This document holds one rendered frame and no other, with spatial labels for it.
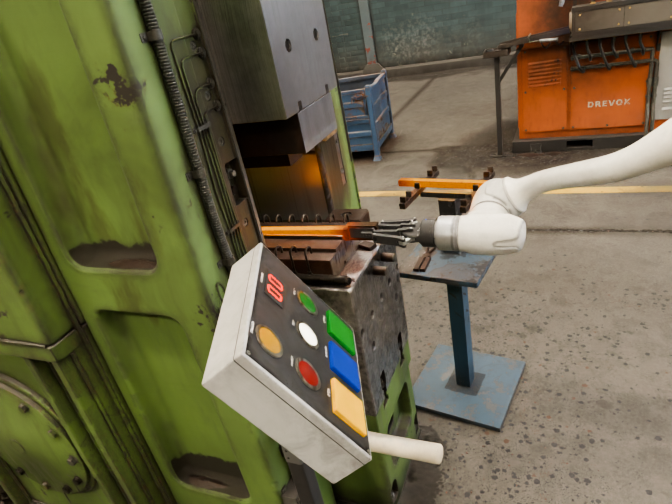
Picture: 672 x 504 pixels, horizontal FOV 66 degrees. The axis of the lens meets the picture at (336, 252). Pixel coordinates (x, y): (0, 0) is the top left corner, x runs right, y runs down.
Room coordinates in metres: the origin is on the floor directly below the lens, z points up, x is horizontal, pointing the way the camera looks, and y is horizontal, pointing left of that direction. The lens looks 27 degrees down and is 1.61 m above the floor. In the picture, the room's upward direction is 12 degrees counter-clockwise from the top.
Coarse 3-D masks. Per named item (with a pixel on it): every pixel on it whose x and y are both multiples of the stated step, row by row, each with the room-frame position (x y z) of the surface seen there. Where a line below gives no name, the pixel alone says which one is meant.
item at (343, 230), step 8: (352, 224) 1.27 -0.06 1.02; (360, 224) 1.26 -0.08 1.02; (368, 224) 1.25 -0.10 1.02; (376, 224) 1.24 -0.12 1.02; (264, 232) 1.39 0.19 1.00; (272, 232) 1.37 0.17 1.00; (280, 232) 1.36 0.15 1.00; (288, 232) 1.35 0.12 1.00; (296, 232) 1.34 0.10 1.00; (304, 232) 1.33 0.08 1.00; (312, 232) 1.31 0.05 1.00; (320, 232) 1.30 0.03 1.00; (328, 232) 1.29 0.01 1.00; (336, 232) 1.28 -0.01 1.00; (344, 232) 1.26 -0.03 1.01
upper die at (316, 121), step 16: (304, 112) 1.20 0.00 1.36; (320, 112) 1.28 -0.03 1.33; (240, 128) 1.25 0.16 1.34; (256, 128) 1.23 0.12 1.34; (272, 128) 1.21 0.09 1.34; (288, 128) 1.19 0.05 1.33; (304, 128) 1.19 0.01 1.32; (320, 128) 1.26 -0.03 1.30; (240, 144) 1.25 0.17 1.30; (256, 144) 1.23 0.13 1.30; (272, 144) 1.21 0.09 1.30; (288, 144) 1.19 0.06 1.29; (304, 144) 1.17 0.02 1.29
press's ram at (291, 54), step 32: (224, 0) 1.17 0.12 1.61; (256, 0) 1.13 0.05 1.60; (288, 0) 1.23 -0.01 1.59; (320, 0) 1.38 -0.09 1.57; (224, 32) 1.17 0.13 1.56; (256, 32) 1.14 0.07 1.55; (288, 32) 1.21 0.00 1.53; (320, 32) 1.35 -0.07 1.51; (224, 64) 1.18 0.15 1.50; (256, 64) 1.15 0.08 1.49; (288, 64) 1.18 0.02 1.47; (320, 64) 1.32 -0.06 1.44; (256, 96) 1.16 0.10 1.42; (288, 96) 1.15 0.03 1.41; (320, 96) 1.29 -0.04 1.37
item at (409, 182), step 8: (400, 184) 1.74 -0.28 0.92; (408, 184) 1.72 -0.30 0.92; (424, 184) 1.69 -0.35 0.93; (432, 184) 1.67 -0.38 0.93; (440, 184) 1.65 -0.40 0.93; (448, 184) 1.63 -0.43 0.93; (456, 184) 1.62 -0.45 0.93; (464, 184) 1.60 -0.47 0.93; (472, 184) 1.58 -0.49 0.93; (480, 184) 1.57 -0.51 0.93
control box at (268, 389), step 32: (256, 256) 0.84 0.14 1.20; (256, 288) 0.73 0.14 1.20; (288, 288) 0.82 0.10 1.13; (224, 320) 0.69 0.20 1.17; (256, 320) 0.65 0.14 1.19; (288, 320) 0.72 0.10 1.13; (320, 320) 0.80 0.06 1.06; (224, 352) 0.59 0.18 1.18; (256, 352) 0.58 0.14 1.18; (288, 352) 0.64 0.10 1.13; (320, 352) 0.71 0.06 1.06; (224, 384) 0.56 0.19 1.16; (256, 384) 0.55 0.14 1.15; (288, 384) 0.57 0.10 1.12; (320, 384) 0.62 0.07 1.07; (256, 416) 0.56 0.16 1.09; (288, 416) 0.55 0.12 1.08; (320, 416) 0.56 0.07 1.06; (288, 448) 0.55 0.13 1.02; (320, 448) 0.55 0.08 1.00; (352, 448) 0.55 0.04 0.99
